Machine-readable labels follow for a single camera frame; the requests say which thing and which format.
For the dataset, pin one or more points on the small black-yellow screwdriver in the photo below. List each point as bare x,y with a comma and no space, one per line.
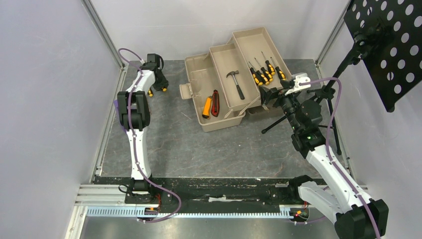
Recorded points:
150,93

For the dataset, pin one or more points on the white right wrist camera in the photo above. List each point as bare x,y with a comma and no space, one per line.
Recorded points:
298,83

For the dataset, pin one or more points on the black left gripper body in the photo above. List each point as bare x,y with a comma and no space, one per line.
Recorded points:
161,82

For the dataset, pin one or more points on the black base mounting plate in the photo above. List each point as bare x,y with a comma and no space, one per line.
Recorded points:
208,195

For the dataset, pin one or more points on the aluminium frame rail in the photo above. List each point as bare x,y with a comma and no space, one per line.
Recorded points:
99,25

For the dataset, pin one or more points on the beige translucent tool box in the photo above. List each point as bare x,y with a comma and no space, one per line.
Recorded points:
207,72

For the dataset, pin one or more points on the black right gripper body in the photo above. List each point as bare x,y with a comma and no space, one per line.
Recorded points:
275,97

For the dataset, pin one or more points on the black perforated panel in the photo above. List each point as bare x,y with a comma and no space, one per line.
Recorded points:
391,35

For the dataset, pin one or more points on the large black-yellow Phillips screwdriver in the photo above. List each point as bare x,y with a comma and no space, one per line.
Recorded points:
255,75

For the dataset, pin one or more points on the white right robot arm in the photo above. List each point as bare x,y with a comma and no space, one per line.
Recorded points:
353,212

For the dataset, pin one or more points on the black-yellow screwdriver cluster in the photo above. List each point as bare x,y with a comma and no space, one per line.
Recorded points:
276,69
261,75

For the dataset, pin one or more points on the claw hammer black grip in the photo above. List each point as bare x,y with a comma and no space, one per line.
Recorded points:
239,90

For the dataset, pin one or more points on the thin black-yellow screwdriver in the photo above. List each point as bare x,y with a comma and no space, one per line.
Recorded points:
266,74

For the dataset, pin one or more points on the red black utility knife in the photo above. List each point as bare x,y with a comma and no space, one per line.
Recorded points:
215,107

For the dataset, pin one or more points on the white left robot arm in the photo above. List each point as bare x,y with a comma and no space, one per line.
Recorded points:
135,117

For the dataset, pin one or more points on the orange handled tool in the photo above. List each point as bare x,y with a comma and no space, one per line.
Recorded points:
207,107

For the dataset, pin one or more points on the black-yellow screwdriver front cluster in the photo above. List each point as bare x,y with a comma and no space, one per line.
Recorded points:
276,69

